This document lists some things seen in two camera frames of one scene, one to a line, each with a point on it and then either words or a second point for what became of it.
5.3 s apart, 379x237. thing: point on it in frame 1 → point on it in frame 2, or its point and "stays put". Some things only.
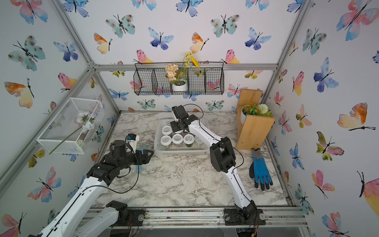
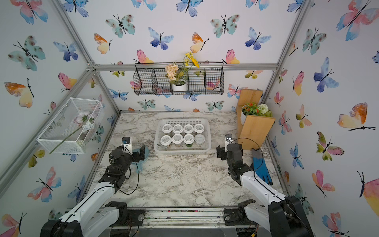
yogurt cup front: (188, 139) stays put
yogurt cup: (166, 140) stays put
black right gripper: (172, 125) → (222, 151)
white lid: (198, 141) stays put
